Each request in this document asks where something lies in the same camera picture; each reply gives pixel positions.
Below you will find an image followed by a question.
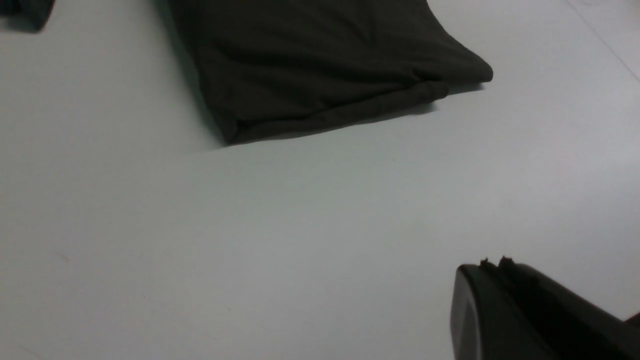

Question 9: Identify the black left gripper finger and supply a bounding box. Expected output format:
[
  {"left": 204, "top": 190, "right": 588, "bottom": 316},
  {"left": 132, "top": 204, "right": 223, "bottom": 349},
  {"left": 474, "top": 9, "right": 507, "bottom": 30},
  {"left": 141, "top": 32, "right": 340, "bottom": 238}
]
[{"left": 449, "top": 257, "right": 640, "bottom": 360}]

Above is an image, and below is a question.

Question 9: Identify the dark teal shirt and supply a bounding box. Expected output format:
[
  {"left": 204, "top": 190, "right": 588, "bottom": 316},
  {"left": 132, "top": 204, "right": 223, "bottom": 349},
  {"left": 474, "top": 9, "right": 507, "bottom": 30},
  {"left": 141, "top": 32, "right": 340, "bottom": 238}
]
[{"left": 0, "top": 0, "right": 56, "bottom": 34}]

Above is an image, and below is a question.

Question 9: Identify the dark gray long-sleeve top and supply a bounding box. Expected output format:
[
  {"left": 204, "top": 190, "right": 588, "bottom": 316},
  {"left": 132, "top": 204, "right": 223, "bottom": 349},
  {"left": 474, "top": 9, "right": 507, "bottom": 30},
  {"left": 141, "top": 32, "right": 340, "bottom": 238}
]
[{"left": 167, "top": 0, "right": 494, "bottom": 145}]

